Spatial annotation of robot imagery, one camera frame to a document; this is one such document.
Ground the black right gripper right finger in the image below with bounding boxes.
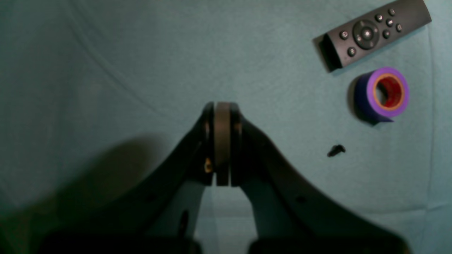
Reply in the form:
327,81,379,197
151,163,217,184
230,104,411,254

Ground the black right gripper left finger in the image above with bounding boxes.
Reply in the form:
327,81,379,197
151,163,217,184
38,102,232,254

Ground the black screw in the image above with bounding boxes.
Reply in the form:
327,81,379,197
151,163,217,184
327,144,346,157

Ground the teal tablecloth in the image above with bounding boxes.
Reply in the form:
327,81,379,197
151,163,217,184
0,0,451,254

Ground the purple tape roll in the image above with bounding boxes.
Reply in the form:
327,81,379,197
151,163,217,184
353,67,410,122

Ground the grey remote control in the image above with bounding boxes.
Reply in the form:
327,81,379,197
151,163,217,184
316,0,432,71

